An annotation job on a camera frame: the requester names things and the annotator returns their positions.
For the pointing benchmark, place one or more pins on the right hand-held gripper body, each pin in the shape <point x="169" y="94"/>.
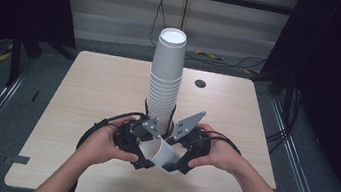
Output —
<point x="198" y="143"/>

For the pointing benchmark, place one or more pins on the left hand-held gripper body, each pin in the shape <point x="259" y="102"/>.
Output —
<point x="127" y="137"/>

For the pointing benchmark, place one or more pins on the single white paper cup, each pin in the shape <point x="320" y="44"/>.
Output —
<point x="166" y="154"/>

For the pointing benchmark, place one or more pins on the stack of white paper cups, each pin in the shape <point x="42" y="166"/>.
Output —
<point x="165" y="75"/>

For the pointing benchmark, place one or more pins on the person's right hand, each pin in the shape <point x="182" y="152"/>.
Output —
<point x="222" y="155"/>

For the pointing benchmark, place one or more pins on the person's left hand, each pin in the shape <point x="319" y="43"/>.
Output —
<point x="101" y="145"/>

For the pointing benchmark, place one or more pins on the round black table grommet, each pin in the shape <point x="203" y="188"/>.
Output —
<point x="200" y="83"/>

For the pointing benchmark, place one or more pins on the black metal stand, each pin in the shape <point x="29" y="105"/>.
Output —
<point x="16" y="54"/>

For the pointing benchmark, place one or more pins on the right metal floor rail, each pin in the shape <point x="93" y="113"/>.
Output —
<point x="299" y="168"/>

